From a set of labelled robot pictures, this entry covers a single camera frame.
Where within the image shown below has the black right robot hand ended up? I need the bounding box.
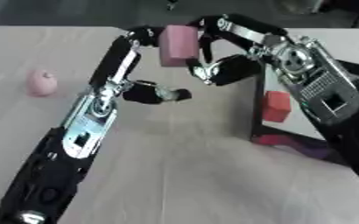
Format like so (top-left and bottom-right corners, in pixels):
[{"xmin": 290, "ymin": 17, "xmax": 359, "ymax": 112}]
[{"xmin": 186, "ymin": 13, "xmax": 290, "ymax": 87}]

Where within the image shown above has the pink rectangular block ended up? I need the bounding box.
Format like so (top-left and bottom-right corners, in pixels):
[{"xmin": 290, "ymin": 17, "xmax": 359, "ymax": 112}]
[{"xmin": 158, "ymin": 24, "xmax": 201, "ymax": 68}]

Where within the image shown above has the pink toy peach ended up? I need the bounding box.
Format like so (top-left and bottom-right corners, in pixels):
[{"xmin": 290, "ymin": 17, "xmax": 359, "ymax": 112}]
[{"xmin": 25, "ymin": 69, "xmax": 60, "ymax": 98}]

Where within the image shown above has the red cube block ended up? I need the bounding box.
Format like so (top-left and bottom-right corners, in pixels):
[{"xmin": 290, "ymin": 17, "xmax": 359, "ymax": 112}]
[{"xmin": 260, "ymin": 90, "xmax": 293, "ymax": 123}]

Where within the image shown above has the black box with white inside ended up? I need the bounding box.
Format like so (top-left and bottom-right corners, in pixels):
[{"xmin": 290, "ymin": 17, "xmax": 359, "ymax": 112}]
[{"xmin": 248, "ymin": 59, "xmax": 359, "ymax": 168}]

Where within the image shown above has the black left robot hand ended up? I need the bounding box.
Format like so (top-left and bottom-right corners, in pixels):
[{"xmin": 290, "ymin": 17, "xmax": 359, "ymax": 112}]
[{"xmin": 88, "ymin": 25, "xmax": 194, "ymax": 105}]

